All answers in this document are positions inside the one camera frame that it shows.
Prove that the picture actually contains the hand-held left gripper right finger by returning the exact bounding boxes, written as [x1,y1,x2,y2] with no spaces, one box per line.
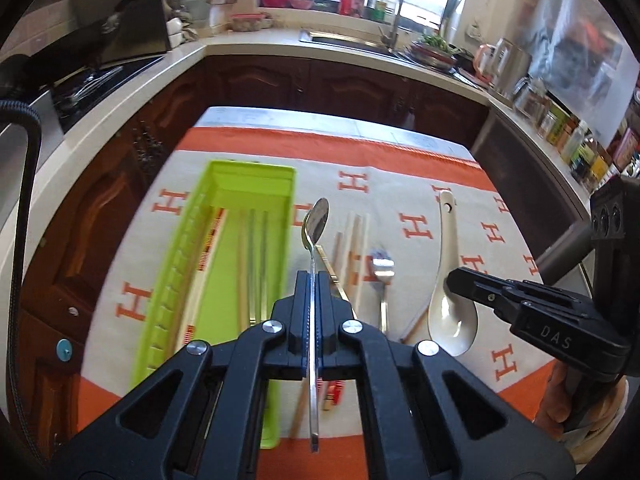
[316,270,576,480]

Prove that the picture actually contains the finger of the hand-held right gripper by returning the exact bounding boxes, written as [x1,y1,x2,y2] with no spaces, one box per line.
[445,267,596,318]

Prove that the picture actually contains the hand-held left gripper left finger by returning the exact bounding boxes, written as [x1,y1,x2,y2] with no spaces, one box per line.
[47,270,313,480]

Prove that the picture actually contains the white ceramic spoon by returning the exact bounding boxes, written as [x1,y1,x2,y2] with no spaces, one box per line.
[427,190,480,357]

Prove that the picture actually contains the gold-topped steel chopstick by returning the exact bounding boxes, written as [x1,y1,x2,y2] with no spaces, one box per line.
[317,245,353,311]

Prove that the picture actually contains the steel fork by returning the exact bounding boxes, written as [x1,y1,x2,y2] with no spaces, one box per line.
[370,255,397,336]

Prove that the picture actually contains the green plastic utensil tray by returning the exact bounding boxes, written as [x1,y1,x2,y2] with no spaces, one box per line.
[129,160,300,448]

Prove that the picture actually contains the small long-handled steel spoon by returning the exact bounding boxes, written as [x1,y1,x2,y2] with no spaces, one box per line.
[301,197,332,453]

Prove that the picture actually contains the cream chopstick with red stripes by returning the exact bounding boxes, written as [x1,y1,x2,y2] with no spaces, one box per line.
[182,208,226,348]

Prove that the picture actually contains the person's right hand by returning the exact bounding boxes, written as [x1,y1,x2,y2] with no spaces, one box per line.
[535,360,573,433]

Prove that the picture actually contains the grey steel appliance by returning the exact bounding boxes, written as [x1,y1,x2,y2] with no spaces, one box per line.
[472,107,591,271]

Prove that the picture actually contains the orange and beige patterned blanket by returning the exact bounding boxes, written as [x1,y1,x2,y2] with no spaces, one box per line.
[77,125,556,480]

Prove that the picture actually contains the row of condiment jars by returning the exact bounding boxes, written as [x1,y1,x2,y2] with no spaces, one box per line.
[537,95,640,191]

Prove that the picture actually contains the glass pitcher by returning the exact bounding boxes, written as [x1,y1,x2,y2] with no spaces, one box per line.
[515,77,548,118]

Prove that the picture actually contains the white electric kettle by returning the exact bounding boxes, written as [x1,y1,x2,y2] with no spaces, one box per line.
[474,40,516,91]

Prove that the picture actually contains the steel basin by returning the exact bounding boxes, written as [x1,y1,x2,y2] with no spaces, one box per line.
[407,45,458,72]

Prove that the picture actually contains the clear plastic bags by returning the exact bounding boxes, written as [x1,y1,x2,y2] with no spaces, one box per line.
[530,0,631,146]

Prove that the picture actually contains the steel kitchen sink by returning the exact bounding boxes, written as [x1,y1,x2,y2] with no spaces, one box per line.
[299,30,401,56]

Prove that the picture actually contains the steel faucet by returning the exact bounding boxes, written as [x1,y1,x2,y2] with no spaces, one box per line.
[380,0,405,51]

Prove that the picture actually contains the clear container with red lid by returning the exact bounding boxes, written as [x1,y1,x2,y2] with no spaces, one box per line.
[231,12,266,32]

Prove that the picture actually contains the black gas stove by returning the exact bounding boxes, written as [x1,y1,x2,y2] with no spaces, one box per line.
[52,55,166,133]

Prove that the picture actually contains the steel range hood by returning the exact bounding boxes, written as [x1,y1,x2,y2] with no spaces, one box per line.
[50,0,173,76]

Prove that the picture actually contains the black braided cable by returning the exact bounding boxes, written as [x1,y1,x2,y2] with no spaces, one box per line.
[0,100,43,461]

